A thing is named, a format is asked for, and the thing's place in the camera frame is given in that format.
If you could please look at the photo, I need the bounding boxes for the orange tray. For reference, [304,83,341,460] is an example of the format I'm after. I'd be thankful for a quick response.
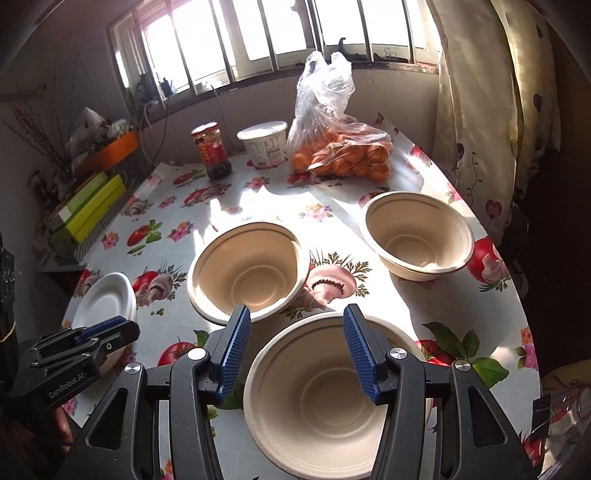
[74,130,140,176]

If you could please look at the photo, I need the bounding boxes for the barred window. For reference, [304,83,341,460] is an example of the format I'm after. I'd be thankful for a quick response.
[105,0,439,100]

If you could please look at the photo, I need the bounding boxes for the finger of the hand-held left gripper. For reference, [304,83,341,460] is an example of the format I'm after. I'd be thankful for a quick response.
[21,315,127,358]
[30,320,140,370]

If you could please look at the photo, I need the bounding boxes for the pile of oranges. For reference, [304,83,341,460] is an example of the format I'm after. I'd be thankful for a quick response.
[290,127,393,182]

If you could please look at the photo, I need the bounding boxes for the beige paper bowl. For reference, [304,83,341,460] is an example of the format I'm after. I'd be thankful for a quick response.
[359,191,475,281]
[187,222,311,326]
[242,311,435,480]

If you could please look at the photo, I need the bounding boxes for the clear plastic bag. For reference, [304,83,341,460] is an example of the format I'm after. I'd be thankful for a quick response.
[286,52,393,182]

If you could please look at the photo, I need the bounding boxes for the white plastic tub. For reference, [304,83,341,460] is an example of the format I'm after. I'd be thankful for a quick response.
[237,121,288,168]

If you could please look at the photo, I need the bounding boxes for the person's left hand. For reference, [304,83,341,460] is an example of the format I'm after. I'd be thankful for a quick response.
[53,408,75,444]

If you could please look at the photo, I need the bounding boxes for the white cable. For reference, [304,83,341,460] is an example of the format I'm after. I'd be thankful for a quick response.
[139,99,167,158]

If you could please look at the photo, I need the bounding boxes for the patterned plastic bag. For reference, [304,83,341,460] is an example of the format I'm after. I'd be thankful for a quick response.
[538,364,591,467]

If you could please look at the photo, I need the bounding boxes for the sauce jar with red label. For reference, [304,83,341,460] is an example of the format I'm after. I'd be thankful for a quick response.
[191,122,233,180]

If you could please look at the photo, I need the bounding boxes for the lime green box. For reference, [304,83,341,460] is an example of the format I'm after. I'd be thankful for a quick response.
[51,174,126,245]

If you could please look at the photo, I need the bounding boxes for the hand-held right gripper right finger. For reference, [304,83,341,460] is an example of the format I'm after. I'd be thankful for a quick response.
[342,304,541,480]

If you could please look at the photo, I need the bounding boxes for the side table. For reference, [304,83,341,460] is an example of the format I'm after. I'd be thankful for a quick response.
[39,258,88,296]

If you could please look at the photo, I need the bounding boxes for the white plastic bag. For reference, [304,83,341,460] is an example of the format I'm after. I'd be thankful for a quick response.
[67,107,109,153]

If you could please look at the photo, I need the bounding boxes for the cream patterned curtain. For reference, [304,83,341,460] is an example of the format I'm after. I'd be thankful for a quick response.
[425,0,561,236]

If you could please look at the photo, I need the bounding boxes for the dried branches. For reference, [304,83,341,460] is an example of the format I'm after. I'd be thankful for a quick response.
[4,104,65,167]

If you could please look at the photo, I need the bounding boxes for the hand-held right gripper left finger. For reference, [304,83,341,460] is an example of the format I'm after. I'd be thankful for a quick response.
[55,305,252,480]

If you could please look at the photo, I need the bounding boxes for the flat green and brown box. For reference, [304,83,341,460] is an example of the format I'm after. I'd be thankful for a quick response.
[46,172,109,222]

